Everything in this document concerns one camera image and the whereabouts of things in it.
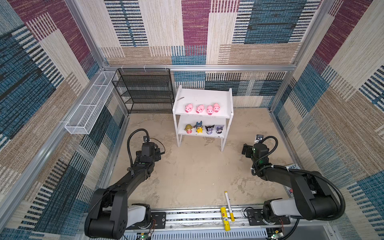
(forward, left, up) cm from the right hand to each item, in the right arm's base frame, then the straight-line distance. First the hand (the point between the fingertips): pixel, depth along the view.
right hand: (253, 146), depth 93 cm
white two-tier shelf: (+4, +31, +27) cm, 42 cm away
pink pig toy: (+5, +38, +30) cm, 48 cm away
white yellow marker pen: (-35, +19, -5) cm, 40 cm away
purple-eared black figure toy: (+3, +22, +15) cm, 27 cm away
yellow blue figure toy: (+5, +33, +15) cm, 36 cm away
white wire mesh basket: (-1, +88, +28) cm, 93 cm away
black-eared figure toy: (+3, +27, +15) cm, 31 cm away
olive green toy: (+5, +39, +14) cm, 42 cm away
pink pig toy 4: (+5, +24, +30) cm, 39 cm away
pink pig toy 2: (+5, +33, +30) cm, 44 cm away
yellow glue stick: (-38, +22, -4) cm, 44 cm away
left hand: (-1, +63, +3) cm, 63 cm away
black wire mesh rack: (+42, +70, +13) cm, 82 cm away
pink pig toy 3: (+3, +28, +29) cm, 41 cm away
